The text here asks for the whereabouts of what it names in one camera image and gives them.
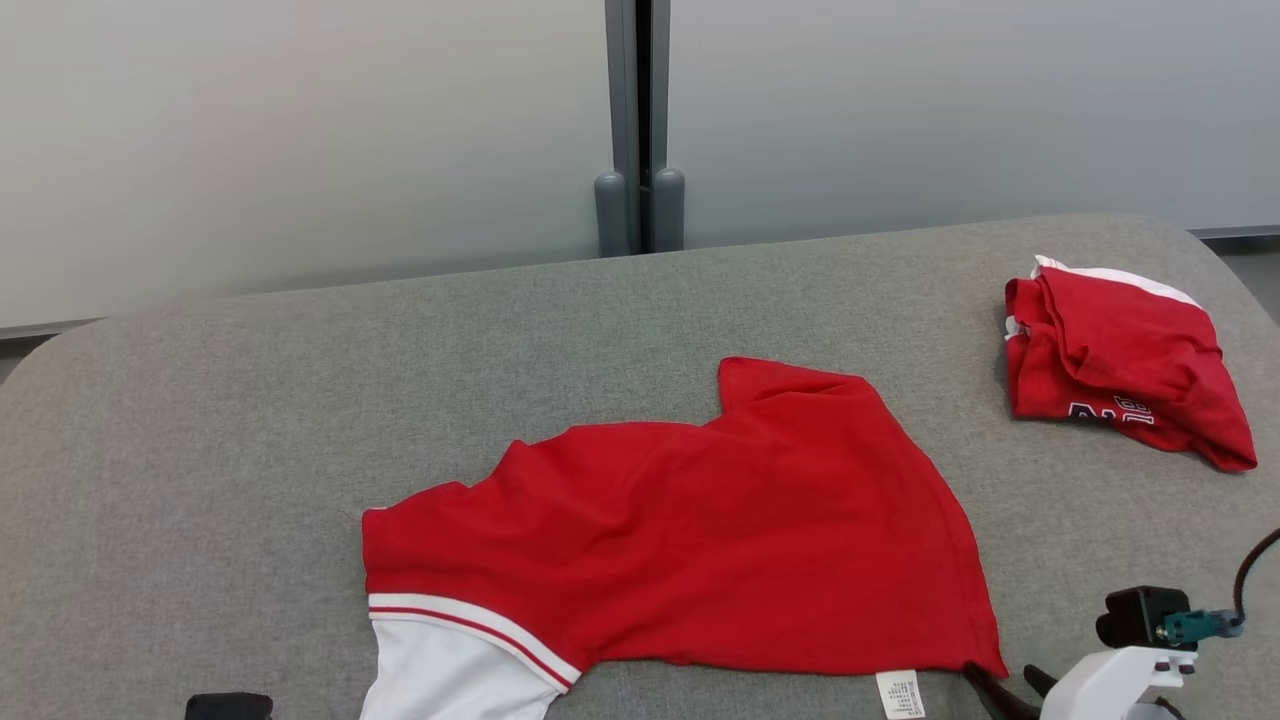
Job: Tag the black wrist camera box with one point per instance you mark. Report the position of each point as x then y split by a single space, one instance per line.
1140 617
228 707

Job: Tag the grey cylindrical post foot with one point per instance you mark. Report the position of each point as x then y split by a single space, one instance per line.
611 215
669 210

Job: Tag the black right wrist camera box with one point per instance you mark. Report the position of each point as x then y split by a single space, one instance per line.
1140 617

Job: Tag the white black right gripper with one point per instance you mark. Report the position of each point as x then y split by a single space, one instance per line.
1110 685

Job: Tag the red t-shirt with white sleeves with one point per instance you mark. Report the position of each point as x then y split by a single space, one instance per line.
720 540

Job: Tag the grey partition post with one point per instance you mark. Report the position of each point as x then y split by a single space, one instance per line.
636 100

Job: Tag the red shorts with white stripe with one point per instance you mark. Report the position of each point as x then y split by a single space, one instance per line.
1120 360

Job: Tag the grey fabric sofa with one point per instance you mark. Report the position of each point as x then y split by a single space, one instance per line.
300 420

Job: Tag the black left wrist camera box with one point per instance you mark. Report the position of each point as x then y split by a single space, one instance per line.
228 707

